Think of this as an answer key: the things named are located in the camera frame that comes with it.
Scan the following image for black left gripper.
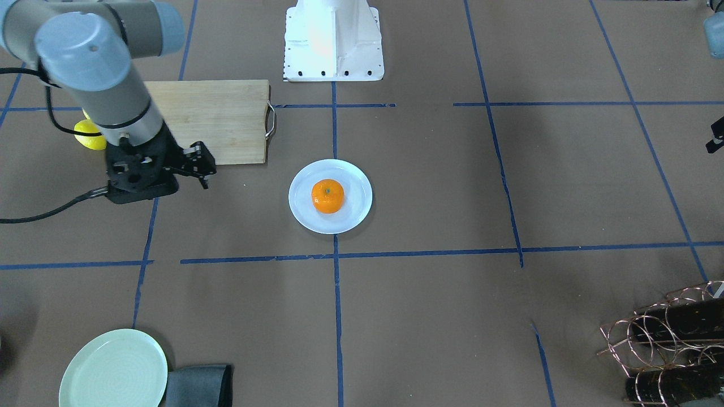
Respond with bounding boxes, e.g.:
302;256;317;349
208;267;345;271
705;116;724;154

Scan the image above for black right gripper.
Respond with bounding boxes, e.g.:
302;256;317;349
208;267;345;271
105;123;182;205

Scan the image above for orange mandarin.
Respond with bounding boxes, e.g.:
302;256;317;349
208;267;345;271
311;179;346;214

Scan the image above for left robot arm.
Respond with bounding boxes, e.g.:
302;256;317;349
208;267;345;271
704;1;723;154

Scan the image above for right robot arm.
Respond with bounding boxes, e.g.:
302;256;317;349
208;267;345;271
2;1;186;204

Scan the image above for mint green plate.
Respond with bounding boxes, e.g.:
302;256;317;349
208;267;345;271
58;329;169;406

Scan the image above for light blue plate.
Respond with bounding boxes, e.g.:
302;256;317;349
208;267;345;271
288;159;373;235

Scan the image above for yellow lemon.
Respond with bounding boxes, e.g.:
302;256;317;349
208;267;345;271
74;119;107;150

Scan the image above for bamboo cutting board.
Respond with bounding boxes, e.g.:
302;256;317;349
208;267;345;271
145;80;275;166

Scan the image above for dark wine bottle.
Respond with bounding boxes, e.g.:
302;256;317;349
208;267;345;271
625;363;722;406
627;298;723;348

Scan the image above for dark grey folded cloth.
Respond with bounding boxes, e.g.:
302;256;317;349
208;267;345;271
165;364;234;406

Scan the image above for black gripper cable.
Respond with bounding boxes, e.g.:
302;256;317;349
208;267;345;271
0;68;111;224

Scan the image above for copper wire bottle rack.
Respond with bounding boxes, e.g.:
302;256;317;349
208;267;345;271
600;281;723;406

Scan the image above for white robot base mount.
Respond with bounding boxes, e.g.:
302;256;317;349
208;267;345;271
283;1;385;82

